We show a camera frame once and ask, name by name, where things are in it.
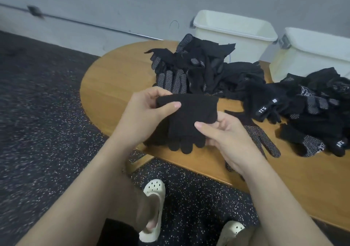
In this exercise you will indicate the person's right hand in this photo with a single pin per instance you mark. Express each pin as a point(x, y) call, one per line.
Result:
point(235, 144)

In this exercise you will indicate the person's left hand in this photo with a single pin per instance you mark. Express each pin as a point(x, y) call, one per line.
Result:
point(139, 120)

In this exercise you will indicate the black dotted glove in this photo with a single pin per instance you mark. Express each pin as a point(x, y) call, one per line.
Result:
point(263, 139)
point(155, 138)
point(183, 142)
point(191, 109)
point(159, 131)

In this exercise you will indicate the pile of black gloves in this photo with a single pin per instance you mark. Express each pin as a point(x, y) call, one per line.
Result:
point(208, 62)

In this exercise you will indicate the white plastic bin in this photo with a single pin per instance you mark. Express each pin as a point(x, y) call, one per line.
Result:
point(295, 62)
point(246, 43)

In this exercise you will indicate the person's right forearm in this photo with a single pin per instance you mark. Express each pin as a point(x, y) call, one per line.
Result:
point(284, 210)

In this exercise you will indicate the person's left forearm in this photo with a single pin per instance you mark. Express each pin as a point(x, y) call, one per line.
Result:
point(76, 199)

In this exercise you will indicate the person's left white shoe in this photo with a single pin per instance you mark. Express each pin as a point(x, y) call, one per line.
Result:
point(155, 191)

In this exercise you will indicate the person's white shoe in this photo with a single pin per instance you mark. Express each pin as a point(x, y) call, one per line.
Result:
point(229, 229)
point(155, 191)

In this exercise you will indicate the person's left leg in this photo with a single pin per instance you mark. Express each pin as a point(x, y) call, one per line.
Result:
point(134, 205)

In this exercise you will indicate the person's right white shoe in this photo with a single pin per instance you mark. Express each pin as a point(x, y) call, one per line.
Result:
point(229, 229)

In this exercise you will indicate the grey wall pipe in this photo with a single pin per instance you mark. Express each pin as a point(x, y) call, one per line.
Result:
point(82, 21)

